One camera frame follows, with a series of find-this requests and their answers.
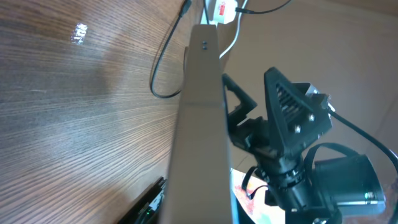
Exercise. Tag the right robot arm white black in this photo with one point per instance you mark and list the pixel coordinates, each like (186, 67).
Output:
(312, 182)

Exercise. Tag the blue screen Galaxy smartphone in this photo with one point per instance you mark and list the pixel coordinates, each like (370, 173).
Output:
(199, 185)

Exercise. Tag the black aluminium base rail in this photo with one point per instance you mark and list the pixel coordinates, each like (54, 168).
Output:
(147, 208)

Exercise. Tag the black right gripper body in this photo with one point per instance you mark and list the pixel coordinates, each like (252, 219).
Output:
(280, 136)

